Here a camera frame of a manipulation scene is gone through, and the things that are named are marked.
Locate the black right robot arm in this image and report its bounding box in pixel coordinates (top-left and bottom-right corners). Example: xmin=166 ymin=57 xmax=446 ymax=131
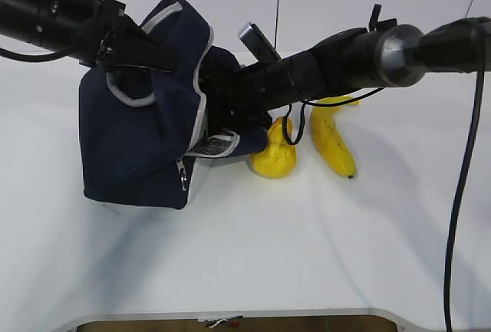
xmin=199 ymin=5 xmax=490 ymax=116

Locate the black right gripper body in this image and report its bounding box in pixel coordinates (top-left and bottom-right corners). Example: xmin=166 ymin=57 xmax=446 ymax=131
xmin=199 ymin=58 xmax=326 ymax=116

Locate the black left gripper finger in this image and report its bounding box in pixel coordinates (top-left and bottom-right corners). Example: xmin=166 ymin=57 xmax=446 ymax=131
xmin=117 ymin=15 xmax=160 ymax=49
xmin=101 ymin=38 xmax=178 ymax=72

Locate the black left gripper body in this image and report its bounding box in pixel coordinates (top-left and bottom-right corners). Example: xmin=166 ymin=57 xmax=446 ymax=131
xmin=34 ymin=0 xmax=127 ymax=68

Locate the navy blue lunch bag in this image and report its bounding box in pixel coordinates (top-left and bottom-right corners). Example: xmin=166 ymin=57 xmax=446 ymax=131
xmin=79 ymin=0 xmax=272 ymax=209

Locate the yellow pear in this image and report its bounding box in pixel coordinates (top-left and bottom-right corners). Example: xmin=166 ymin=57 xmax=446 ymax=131
xmin=250 ymin=117 xmax=297 ymax=179

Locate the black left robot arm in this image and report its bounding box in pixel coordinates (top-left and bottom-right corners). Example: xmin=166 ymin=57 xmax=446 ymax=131
xmin=1 ymin=0 xmax=177 ymax=72

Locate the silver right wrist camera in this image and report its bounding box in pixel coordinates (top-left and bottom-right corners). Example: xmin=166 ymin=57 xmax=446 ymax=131
xmin=238 ymin=22 xmax=281 ymax=64

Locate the white tape with wires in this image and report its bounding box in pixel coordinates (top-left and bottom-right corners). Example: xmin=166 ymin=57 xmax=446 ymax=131
xmin=197 ymin=311 xmax=244 ymax=328

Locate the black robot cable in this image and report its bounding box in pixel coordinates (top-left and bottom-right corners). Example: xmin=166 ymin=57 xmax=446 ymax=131
xmin=443 ymin=17 xmax=491 ymax=332

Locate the yellow banana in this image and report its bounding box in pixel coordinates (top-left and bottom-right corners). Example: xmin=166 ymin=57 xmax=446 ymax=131
xmin=310 ymin=105 xmax=358 ymax=179

